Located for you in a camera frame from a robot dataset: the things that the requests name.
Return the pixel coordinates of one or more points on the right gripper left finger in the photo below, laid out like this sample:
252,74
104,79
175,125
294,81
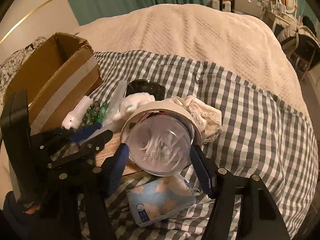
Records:
112,170

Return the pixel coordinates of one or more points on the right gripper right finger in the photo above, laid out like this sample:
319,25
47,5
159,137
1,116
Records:
207,172

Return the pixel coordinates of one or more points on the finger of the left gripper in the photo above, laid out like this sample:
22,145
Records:
84,133
68,153

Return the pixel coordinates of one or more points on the white plastic bottle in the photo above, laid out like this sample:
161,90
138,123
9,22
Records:
74,118

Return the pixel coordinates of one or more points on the white lace cloth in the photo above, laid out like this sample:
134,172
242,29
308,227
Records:
207,118

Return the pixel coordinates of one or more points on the clear cotton swab jar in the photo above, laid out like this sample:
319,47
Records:
160,145

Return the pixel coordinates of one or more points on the green snack packet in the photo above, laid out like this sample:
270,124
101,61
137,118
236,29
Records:
102,112

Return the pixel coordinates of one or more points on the brown printed paper box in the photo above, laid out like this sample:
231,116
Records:
109,150

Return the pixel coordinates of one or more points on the blue cloud tissue pack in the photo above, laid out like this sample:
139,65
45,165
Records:
159,199

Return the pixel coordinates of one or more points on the clear plastic bag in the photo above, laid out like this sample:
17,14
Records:
114,102

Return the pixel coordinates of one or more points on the white plush toy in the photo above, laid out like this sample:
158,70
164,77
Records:
131,103

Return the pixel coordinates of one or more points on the grey checkered cloth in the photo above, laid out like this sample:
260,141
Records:
261,134

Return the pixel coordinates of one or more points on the brown cardboard box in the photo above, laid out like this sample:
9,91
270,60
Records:
56,76

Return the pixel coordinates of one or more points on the beige tape roll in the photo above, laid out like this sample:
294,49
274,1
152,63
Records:
161,106

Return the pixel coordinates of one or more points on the black cup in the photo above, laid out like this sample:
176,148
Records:
148,86

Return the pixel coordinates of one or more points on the cream textured blanket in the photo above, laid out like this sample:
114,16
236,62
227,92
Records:
241,44

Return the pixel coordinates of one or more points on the dark chair with clothes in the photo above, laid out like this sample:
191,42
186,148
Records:
300,45

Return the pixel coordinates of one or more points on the grey cabinet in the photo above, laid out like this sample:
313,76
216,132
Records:
249,7

